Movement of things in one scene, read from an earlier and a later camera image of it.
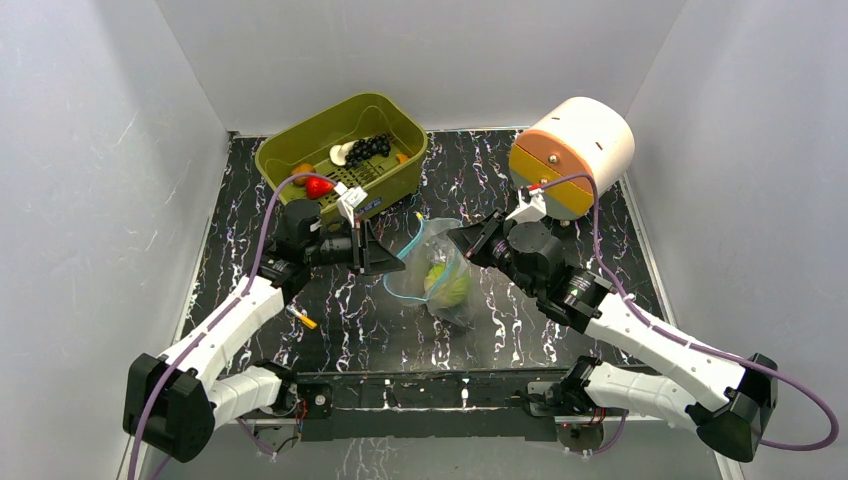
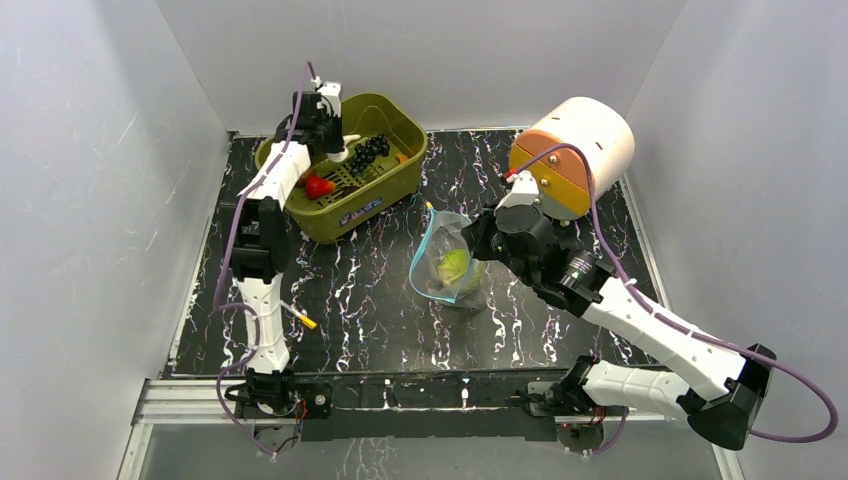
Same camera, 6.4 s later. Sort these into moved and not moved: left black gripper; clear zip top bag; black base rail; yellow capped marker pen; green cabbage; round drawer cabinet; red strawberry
Moved: green cabbage; clear zip top bag; left black gripper
Not moved: red strawberry; yellow capped marker pen; round drawer cabinet; black base rail
